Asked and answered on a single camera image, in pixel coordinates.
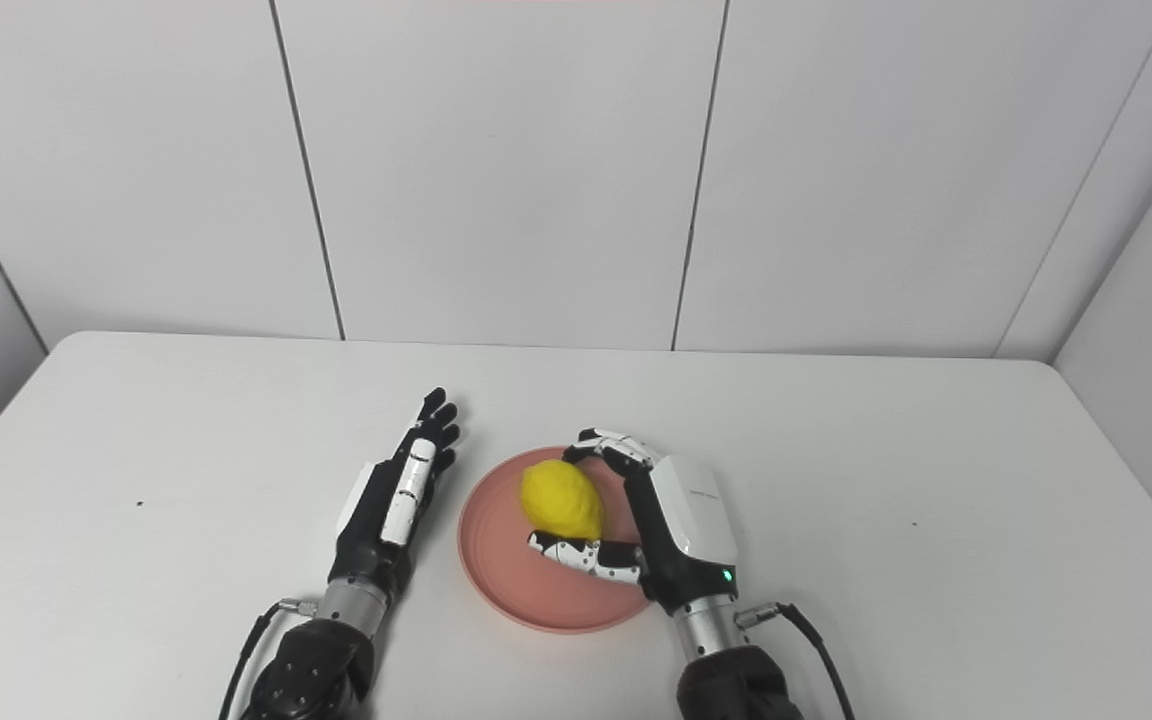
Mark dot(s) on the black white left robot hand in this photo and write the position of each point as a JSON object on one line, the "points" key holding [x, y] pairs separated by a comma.
{"points": [[371, 530]]}

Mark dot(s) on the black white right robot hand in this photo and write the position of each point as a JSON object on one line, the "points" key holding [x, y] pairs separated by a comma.
{"points": [[686, 520]]}

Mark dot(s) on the yellow lemon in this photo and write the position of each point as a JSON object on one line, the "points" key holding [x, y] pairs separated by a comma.
{"points": [[562, 500]]}

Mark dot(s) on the pink round plate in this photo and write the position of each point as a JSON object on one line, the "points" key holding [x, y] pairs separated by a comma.
{"points": [[546, 585]]}

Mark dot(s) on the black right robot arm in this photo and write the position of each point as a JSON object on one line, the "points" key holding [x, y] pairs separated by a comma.
{"points": [[731, 675]]}

